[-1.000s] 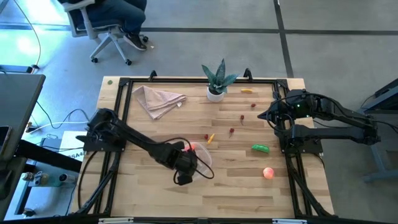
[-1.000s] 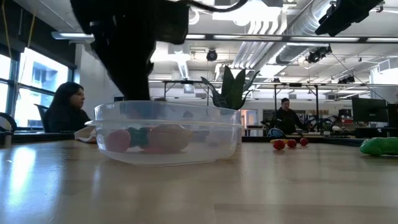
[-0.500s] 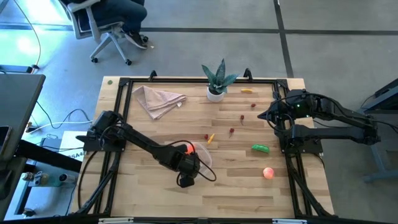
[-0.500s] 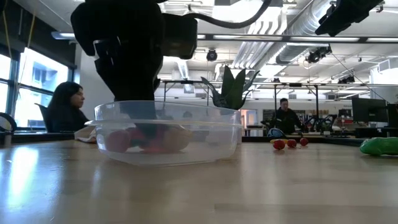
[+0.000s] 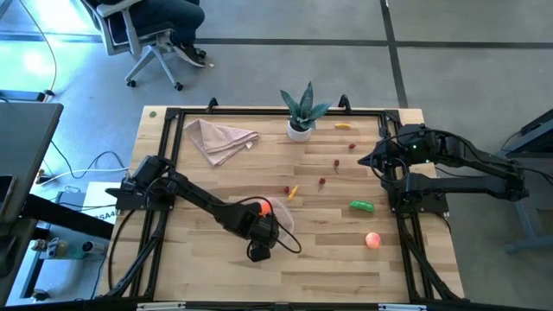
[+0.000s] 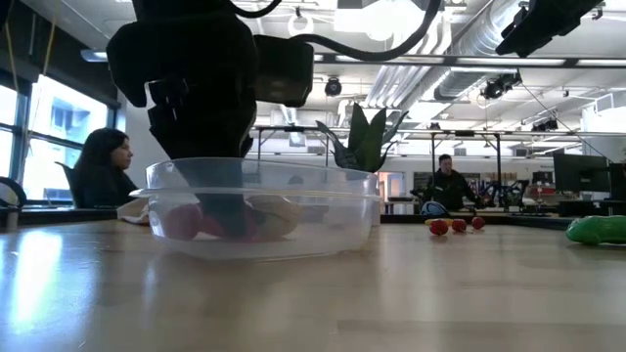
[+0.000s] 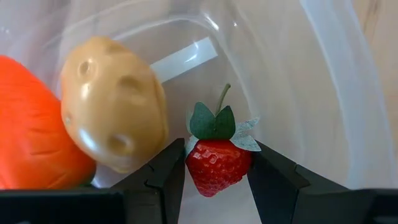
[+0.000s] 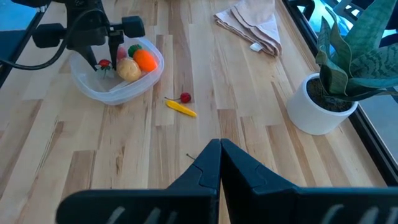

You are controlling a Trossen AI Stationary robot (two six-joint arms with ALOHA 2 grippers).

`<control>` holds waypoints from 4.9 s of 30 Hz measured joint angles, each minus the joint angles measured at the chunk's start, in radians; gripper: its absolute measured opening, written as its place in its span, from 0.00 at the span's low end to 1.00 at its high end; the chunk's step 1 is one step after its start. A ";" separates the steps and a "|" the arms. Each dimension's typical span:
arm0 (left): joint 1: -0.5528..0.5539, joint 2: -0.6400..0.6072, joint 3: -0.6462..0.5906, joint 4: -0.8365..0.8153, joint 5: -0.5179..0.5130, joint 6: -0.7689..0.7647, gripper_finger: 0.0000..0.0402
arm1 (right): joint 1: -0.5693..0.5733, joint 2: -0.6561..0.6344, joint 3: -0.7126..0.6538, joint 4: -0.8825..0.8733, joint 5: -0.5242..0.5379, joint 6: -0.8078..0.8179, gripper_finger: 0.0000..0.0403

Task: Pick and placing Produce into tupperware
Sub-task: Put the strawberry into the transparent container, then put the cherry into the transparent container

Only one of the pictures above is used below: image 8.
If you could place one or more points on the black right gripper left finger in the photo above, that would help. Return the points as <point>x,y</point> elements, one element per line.
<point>155,205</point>

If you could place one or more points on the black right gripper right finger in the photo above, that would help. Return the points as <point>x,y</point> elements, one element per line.
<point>295,205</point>

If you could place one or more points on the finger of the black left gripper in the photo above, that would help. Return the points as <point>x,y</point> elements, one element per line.
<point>114,43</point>
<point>87,54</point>

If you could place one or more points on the pink toy radish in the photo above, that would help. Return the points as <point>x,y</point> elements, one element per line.
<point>121,53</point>

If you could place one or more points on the red toy strawberry with leaves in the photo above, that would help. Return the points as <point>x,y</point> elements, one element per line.
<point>104,63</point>

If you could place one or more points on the tan toy potato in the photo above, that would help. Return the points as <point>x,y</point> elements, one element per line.
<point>129,70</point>

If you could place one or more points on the clear plastic tupperware container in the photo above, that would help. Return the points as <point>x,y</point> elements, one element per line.
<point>102,93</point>

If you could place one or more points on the red toy cherry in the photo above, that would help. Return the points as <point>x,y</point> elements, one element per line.
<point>186,97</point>

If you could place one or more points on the yellow banana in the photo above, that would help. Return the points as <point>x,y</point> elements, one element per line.
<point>180,108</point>

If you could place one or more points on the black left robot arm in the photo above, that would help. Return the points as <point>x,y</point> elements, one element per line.
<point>31,2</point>

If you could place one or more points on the white round plant pot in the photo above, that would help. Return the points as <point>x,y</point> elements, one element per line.
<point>308,118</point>

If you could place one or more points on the folded beige cloth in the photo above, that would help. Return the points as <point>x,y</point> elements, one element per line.
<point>252,21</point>

